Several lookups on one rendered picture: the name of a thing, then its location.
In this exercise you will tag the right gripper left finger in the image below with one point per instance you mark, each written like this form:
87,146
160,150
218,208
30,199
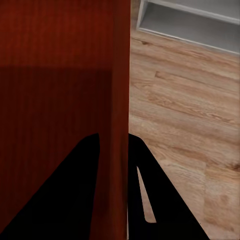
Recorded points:
62,208

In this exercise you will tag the storage box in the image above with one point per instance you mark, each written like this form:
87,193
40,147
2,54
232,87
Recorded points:
65,75

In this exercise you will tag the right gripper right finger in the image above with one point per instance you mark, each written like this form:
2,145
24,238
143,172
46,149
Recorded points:
174,220

